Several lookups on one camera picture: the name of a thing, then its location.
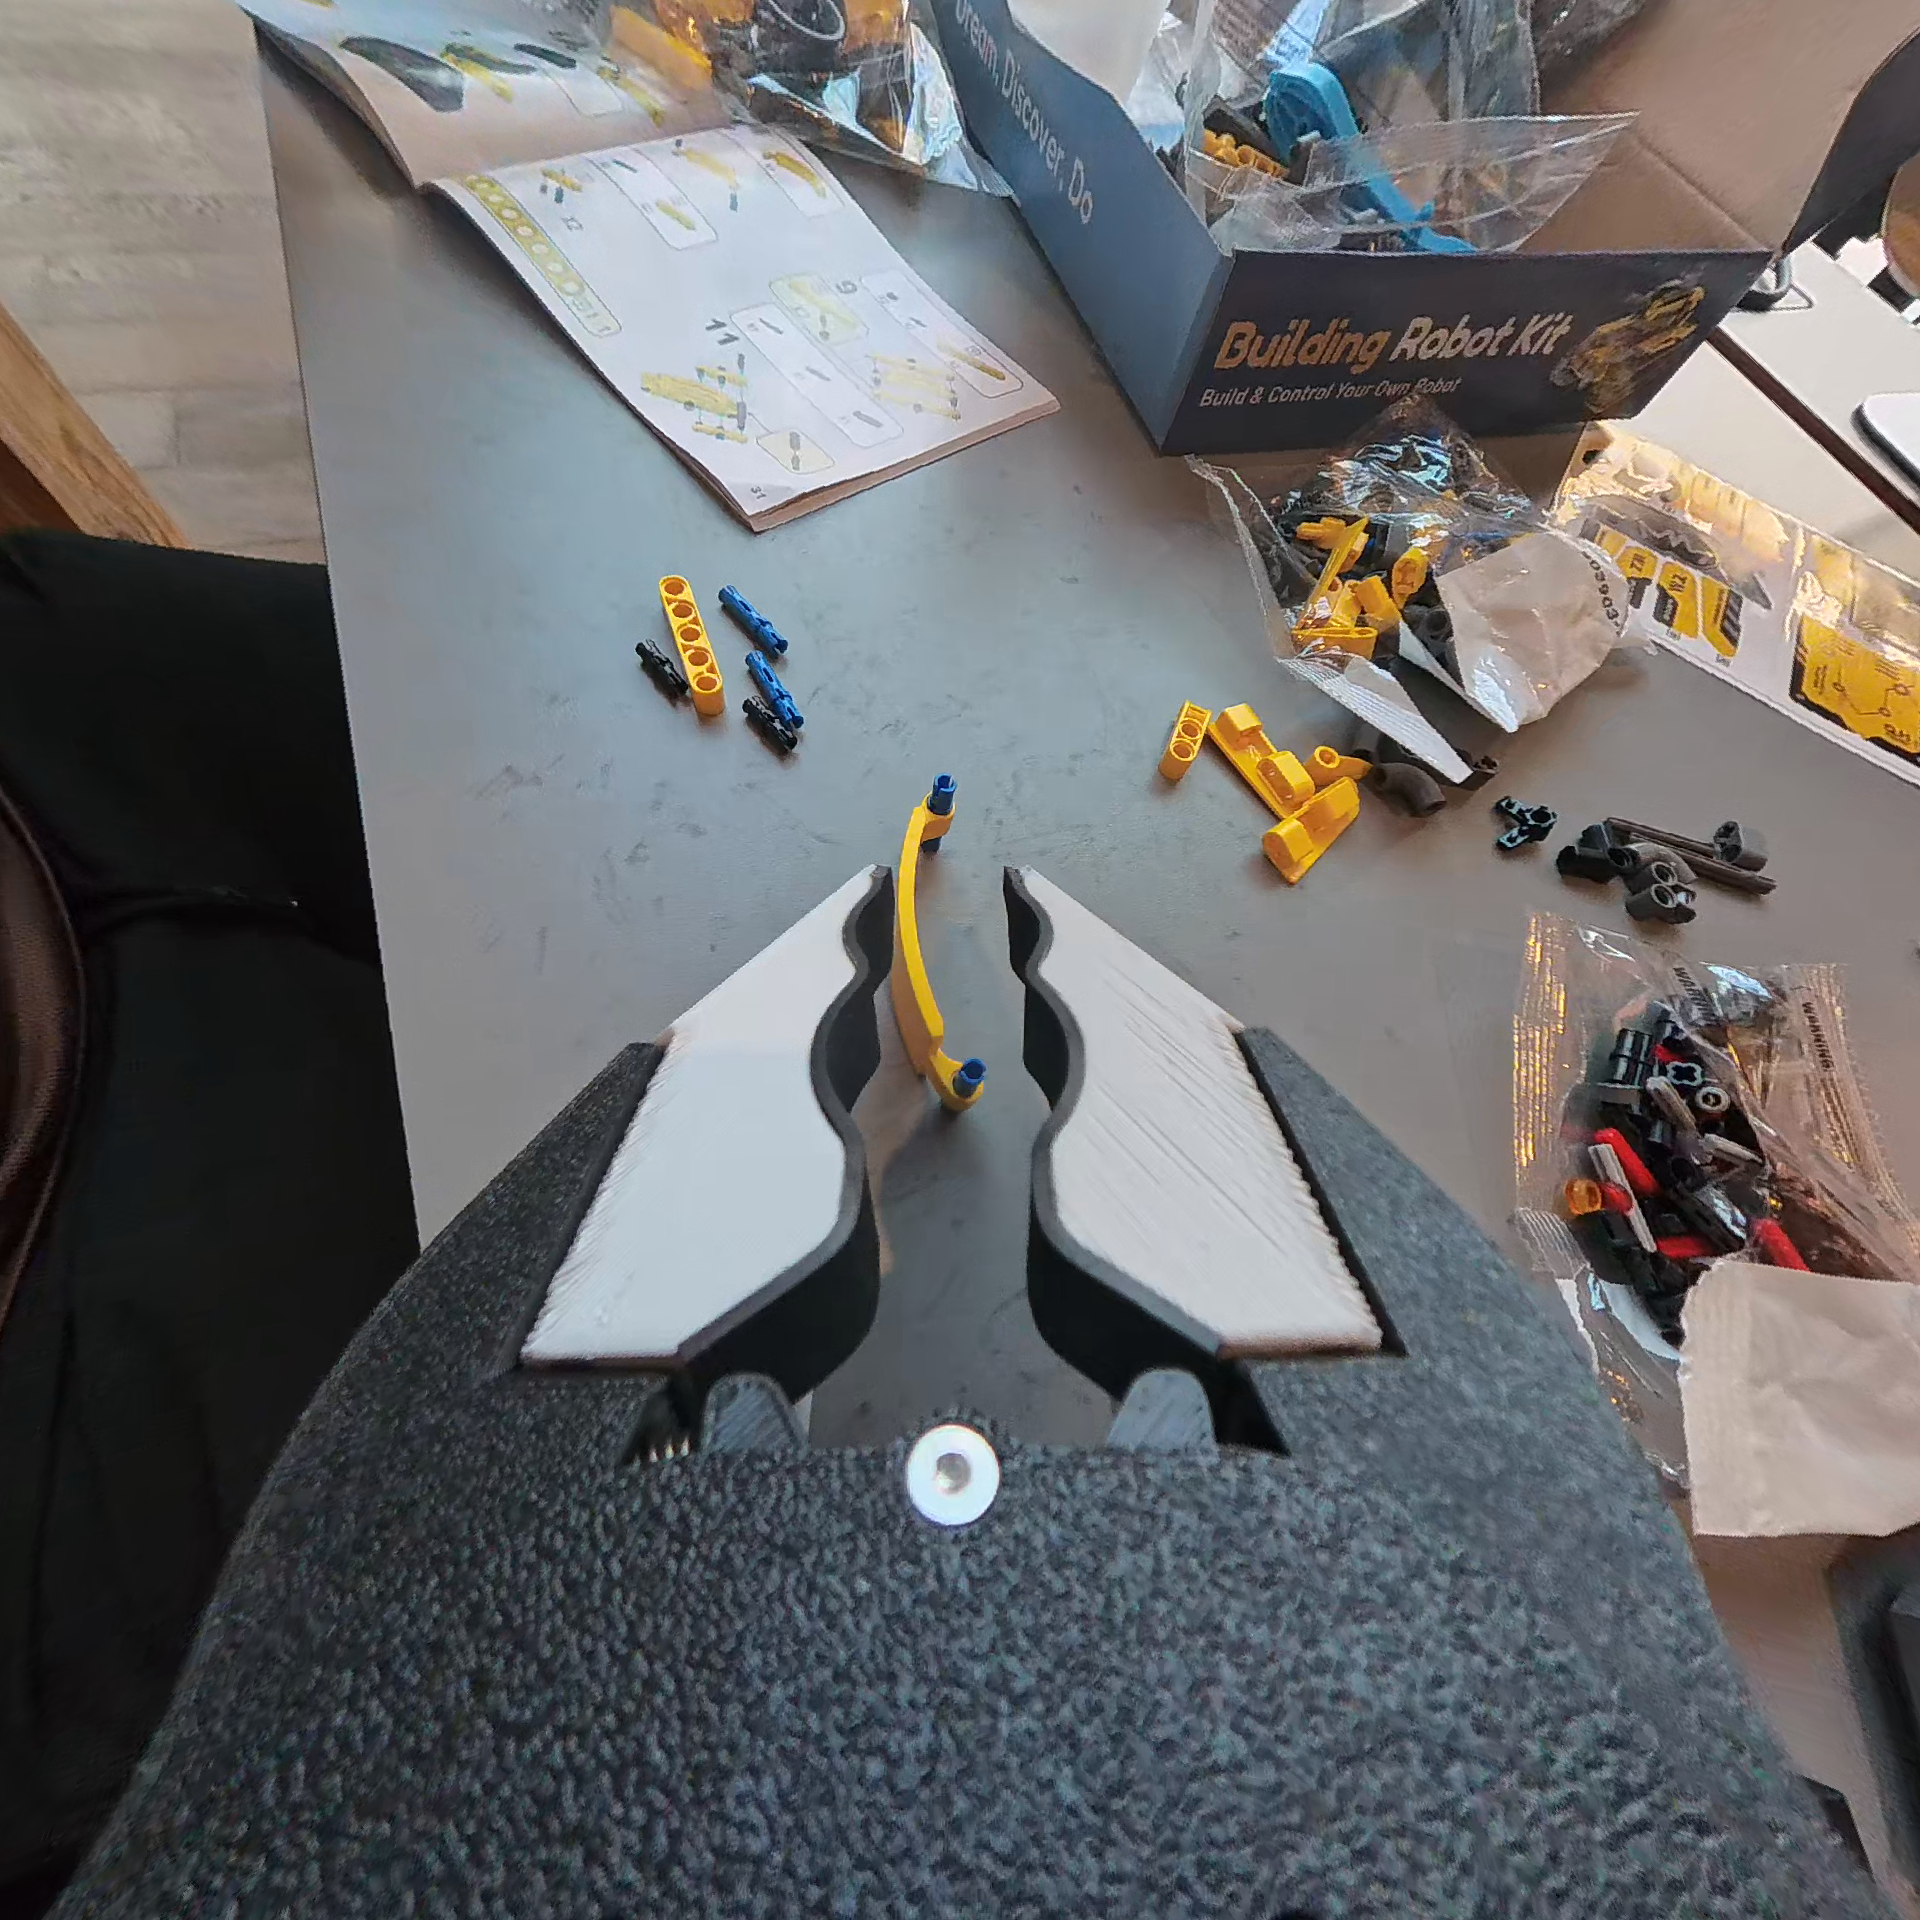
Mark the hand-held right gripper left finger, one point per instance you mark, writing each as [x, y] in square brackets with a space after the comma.
[692, 1200]

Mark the black cross connector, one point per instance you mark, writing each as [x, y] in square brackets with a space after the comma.
[1522, 823]

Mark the yellow short holed beam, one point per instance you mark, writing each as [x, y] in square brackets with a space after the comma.
[1187, 743]

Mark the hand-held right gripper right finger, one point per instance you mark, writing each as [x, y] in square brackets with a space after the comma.
[1202, 1200]

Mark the black perforated block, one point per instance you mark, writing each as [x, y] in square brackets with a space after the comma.
[1883, 1667]

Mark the small black pin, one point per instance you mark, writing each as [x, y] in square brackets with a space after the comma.
[661, 668]
[770, 728]

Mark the yellow small bush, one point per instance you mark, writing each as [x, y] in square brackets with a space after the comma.
[1335, 765]

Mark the blue cardboard kit box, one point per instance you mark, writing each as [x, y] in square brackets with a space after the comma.
[1350, 359]

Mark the person's brown shirt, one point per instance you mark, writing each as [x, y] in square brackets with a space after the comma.
[30, 1051]

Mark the open instruction booklet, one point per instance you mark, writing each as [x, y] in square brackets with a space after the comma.
[780, 300]

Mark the yellow curved liftarm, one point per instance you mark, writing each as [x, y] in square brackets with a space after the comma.
[1267, 757]

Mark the clear bag of yellow beams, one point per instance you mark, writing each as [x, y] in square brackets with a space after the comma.
[811, 75]

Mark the yellow five-hole beam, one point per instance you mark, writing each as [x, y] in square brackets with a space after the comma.
[695, 644]

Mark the yellow panel brick blue pin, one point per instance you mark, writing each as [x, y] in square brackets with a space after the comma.
[917, 962]

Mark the yellow pin connector block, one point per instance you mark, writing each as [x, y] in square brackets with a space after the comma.
[1313, 833]

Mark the blue long pin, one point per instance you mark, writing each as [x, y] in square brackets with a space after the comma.
[751, 619]
[772, 686]

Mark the clear bag black red parts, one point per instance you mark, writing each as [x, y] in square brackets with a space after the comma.
[1680, 1141]

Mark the person's black pants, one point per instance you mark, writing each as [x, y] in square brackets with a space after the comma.
[181, 1051]

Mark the sticker sheet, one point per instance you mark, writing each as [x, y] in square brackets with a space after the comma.
[1800, 630]

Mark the clear bag of small pins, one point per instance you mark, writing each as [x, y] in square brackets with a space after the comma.
[1531, 630]

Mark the large white label parts bag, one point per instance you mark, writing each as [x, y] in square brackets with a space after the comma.
[1350, 119]

